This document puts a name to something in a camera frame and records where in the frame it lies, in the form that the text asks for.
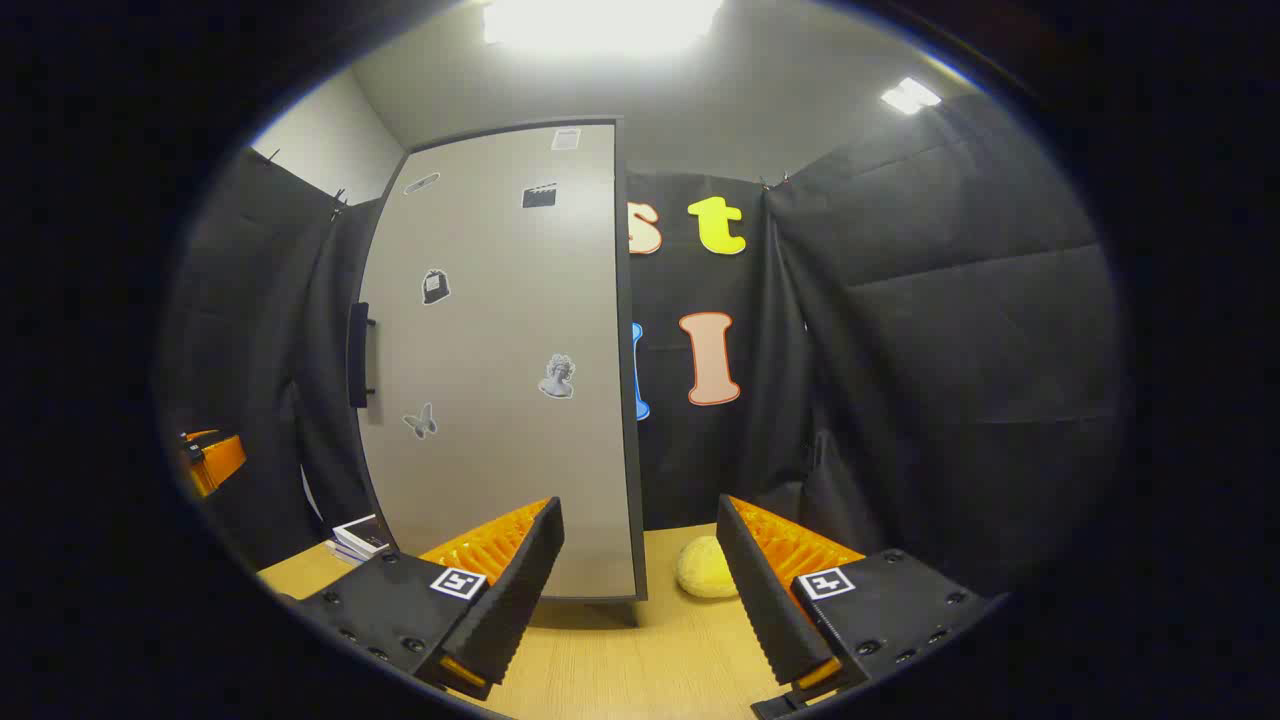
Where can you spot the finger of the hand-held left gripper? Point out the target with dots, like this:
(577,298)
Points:
(222,462)

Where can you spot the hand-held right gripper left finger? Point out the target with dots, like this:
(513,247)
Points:
(520,590)

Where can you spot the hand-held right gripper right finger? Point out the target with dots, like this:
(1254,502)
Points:
(765,600)

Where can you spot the grey cabinet door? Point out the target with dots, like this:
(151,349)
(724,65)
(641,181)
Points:
(500,400)

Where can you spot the yellow round bun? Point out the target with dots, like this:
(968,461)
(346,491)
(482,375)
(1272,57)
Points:
(705,570)

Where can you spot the blue book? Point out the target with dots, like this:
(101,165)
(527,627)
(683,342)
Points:
(345,553)

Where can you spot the portrait cover book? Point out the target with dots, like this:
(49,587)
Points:
(362,535)

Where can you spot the black backdrop cloth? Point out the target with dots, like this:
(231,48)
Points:
(950,350)

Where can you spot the small ceiling light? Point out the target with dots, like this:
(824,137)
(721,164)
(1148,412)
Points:
(910,95)

